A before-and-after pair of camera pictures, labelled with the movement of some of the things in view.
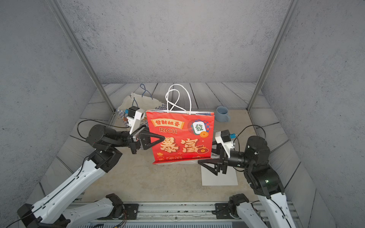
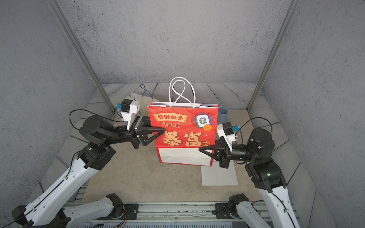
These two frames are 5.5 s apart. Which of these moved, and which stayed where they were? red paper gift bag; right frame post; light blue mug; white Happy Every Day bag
Moved: red paper gift bag
Stayed: light blue mug; white Happy Every Day bag; right frame post
